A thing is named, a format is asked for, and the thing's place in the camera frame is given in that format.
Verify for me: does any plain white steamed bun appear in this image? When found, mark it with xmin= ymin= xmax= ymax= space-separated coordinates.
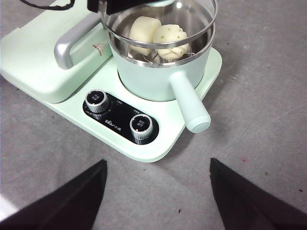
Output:
xmin=129 ymin=16 xmax=162 ymax=57

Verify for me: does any green pot with handle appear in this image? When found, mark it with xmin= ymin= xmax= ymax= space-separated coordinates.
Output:
xmin=105 ymin=0 xmax=217 ymax=134

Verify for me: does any steel steamer rack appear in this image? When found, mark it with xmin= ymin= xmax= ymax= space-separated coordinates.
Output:
xmin=129 ymin=45 xmax=195 ymax=64

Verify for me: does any green hinged griddle cover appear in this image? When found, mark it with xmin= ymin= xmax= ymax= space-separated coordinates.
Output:
xmin=0 ymin=0 xmax=114 ymax=104

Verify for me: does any green breakfast machine base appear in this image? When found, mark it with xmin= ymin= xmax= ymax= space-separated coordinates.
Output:
xmin=0 ymin=46 xmax=224 ymax=164

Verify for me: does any silver cover handle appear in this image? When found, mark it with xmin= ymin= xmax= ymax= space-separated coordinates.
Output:
xmin=54 ymin=19 xmax=104 ymax=71

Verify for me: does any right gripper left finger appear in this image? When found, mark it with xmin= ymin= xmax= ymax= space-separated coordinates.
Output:
xmin=0 ymin=158 xmax=108 ymax=230

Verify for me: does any scallion flower roll bun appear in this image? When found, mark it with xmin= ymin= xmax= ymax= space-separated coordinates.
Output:
xmin=153 ymin=23 xmax=189 ymax=62

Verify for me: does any red warning sticker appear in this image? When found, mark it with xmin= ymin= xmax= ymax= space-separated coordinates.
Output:
xmin=92 ymin=42 xmax=107 ymax=57

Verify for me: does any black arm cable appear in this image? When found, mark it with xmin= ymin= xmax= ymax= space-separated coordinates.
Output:
xmin=20 ymin=0 xmax=75 ymax=11

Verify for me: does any glass pot lid green knob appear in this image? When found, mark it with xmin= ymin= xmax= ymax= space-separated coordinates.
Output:
xmin=99 ymin=0 xmax=219 ymax=49

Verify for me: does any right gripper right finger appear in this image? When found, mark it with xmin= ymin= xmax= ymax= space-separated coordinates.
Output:
xmin=209 ymin=157 xmax=307 ymax=230

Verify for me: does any silver control knob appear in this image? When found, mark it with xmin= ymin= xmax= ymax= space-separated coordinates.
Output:
xmin=85 ymin=89 xmax=109 ymax=114
xmin=129 ymin=114 xmax=154 ymax=140

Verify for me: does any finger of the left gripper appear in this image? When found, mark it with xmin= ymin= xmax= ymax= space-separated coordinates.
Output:
xmin=105 ymin=0 xmax=150 ymax=15

